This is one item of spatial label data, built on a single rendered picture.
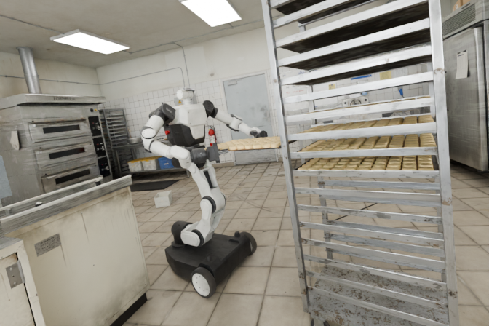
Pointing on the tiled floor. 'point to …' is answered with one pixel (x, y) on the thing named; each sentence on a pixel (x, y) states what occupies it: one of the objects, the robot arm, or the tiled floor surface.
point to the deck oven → (52, 143)
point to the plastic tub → (163, 199)
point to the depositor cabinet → (17, 287)
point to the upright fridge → (474, 25)
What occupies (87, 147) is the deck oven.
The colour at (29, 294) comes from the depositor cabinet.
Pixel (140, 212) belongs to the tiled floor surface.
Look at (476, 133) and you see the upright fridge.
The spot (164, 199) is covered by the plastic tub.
